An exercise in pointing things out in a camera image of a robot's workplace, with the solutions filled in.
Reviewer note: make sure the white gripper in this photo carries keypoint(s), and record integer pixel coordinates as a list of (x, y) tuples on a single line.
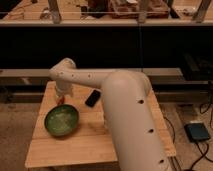
[(62, 88)]

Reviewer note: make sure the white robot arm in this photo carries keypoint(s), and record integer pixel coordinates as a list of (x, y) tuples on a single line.
[(127, 113)]

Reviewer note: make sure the green ceramic bowl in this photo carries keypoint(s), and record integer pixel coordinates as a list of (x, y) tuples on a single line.
[(61, 120)]

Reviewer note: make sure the black smartphone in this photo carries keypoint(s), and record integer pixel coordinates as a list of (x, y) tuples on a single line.
[(93, 98)]

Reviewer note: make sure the wooden table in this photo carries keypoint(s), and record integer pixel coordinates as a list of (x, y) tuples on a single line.
[(91, 143)]

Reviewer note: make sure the black foot pedal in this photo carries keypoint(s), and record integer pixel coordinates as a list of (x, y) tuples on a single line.
[(196, 132)]

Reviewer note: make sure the metal shelf rail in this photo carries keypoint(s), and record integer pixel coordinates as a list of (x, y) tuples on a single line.
[(45, 72)]

